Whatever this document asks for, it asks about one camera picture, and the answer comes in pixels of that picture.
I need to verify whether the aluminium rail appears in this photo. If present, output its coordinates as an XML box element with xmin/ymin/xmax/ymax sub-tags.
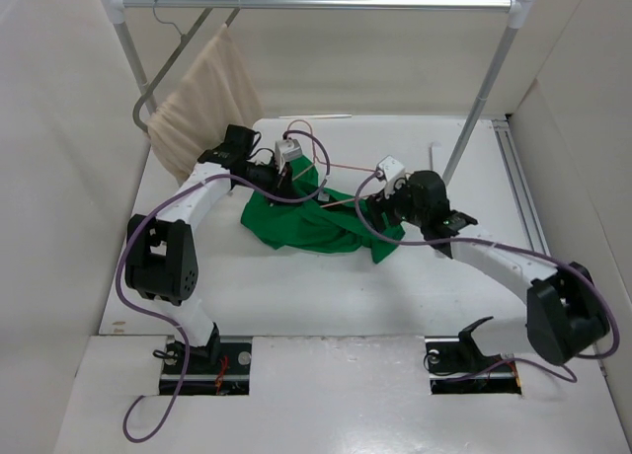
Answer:
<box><xmin>492</xmin><ymin>118</ymin><xmax>549</xmax><ymax>255</ymax></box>

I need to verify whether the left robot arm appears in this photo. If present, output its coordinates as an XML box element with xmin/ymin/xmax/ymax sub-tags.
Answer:
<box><xmin>124</xmin><ymin>125</ymin><xmax>302</xmax><ymax>372</ymax></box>

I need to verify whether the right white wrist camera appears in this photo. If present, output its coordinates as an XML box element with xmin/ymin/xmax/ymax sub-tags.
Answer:
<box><xmin>375</xmin><ymin>155</ymin><xmax>406</xmax><ymax>194</ymax></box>

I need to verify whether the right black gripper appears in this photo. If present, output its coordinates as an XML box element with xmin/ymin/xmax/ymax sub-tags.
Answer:
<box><xmin>363</xmin><ymin>177</ymin><xmax>428</xmax><ymax>233</ymax></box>

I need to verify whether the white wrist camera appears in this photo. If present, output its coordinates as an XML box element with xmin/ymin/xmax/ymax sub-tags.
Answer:
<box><xmin>375</xmin><ymin>155</ymin><xmax>406</xmax><ymax>194</ymax></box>
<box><xmin>274</xmin><ymin>138</ymin><xmax>303</xmax><ymax>171</ymax></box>

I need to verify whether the pink wire hanger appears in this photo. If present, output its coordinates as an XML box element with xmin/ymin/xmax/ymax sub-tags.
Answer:
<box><xmin>286</xmin><ymin>118</ymin><xmax>373</xmax><ymax>212</ymax></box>

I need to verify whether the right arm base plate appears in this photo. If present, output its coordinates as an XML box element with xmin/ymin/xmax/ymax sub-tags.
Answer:
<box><xmin>423</xmin><ymin>337</ymin><xmax>521</xmax><ymax>395</ymax></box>

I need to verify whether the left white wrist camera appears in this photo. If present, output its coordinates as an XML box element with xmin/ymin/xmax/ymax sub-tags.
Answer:
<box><xmin>274</xmin><ymin>138</ymin><xmax>303</xmax><ymax>171</ymax></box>

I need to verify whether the green t shirt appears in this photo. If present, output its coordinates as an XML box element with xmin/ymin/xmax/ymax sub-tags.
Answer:
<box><xmin>240</xmin><ymin>155</ymin><xmax>407</xmax><ymax>265</ymax></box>

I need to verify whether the grey plastic hanger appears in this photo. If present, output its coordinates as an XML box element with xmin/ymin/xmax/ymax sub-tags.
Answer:
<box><xmin>132</xmin><ymin>0</ymin><xmax>240</xmax><ymax>133</ymax></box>

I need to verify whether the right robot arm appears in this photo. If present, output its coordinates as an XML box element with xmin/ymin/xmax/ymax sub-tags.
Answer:
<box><xmin>355</xmin><ymin>169</ymin><xmax>620</xmax><ymax>366</ymax></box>

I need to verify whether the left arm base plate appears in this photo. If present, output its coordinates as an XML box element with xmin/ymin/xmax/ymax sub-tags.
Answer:
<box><xmin>152</xmin><ymin>337</ymin><xmax>253</xmax><ymax>397</ymax></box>

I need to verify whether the beige cloth garment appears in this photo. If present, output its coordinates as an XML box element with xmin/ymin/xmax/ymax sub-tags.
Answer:
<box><xmin>146</xmin><ymin>25</ymin><xmax>264</xmax><ymax>184</ymax></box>

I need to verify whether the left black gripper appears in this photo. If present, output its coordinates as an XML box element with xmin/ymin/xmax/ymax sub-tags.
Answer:
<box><xmin>238</xmin><ymin>155</ymin><xmax>302</xmax><ymax>206</ymax></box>

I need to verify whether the metal clothes rack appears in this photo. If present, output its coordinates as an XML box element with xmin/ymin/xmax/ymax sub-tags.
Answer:
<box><xmin>100</xmin><ymin>0</ymin><xmax>536</xmax><ymax>183</ymax></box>

